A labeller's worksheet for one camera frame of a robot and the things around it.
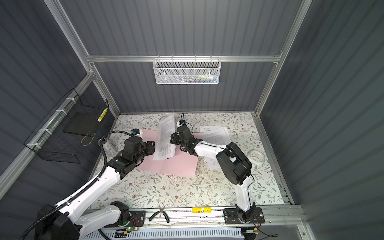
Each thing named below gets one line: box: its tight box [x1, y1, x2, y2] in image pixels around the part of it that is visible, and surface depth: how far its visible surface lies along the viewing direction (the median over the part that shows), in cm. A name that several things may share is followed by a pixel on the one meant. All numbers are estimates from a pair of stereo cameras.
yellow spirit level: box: [192, 207, 212, 213], surface depth 77 cm
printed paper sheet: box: [153, 114, 176, 161], surface depth 98 cm
